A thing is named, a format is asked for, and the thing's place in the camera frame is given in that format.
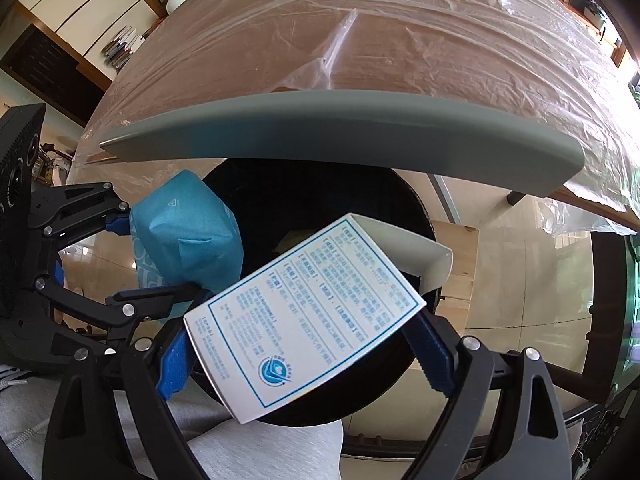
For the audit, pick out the wooden sideboard cabinet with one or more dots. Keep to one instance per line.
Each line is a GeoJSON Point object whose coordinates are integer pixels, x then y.
{"type": "Point", "coordinates": [619, 55]}

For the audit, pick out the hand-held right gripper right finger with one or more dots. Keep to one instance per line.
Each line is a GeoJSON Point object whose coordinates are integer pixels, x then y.
{"type": "Point", "coordinates": [432, 355]}

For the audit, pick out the black trash bin grey lid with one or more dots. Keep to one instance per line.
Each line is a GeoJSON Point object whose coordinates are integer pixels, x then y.
{"type": "Point", "coordinates": [325, 130]}

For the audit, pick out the white helmet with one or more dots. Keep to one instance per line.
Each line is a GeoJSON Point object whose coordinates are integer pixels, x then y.
{"type": "Point", "coordinates": [180, 1]}

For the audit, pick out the stack of books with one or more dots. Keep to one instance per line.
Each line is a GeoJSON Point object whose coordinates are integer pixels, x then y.
{"type": "Point", "coordinates": [122, 47]}

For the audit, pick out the white wardrobe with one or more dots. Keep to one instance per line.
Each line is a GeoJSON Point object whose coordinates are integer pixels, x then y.
{"type": "Point", "coordinates": [85, 5]}

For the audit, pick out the blue printed bag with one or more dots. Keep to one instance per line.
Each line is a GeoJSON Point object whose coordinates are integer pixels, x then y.
{"type": "Point", "coordinates": [185, 230]}

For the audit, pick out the white blue-printed carton box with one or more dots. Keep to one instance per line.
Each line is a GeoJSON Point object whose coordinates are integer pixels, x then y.
{"type": "Point", "coordinates": [310, 320]}

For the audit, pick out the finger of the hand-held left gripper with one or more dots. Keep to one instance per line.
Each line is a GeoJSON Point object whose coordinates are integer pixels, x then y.
{"type": "Point", "coordinates": [117, 222]}
{"type": "Point", "coordinates": [150, 302]}

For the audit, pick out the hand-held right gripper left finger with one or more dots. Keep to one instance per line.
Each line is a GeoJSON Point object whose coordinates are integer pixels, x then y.
{"type": "Point", "coordinates": [172, 370]}

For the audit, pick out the person's grey clothing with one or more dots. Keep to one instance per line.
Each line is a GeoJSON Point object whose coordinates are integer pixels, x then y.
{"type": "Point", "coordinates": [280, 452]}

